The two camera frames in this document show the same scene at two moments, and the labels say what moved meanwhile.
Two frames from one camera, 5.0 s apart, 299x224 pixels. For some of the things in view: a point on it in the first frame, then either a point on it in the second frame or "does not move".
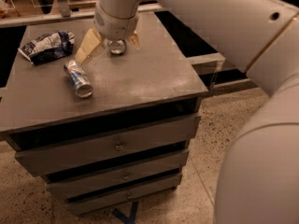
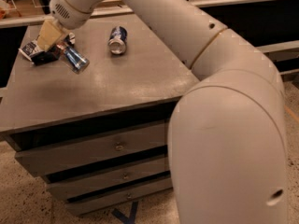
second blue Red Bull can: x=117 y=47 does not move
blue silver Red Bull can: x=78 y=79 to x=75 y=62
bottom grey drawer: x=89 y=203 does not move
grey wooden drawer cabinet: x=115 y=129 does not move
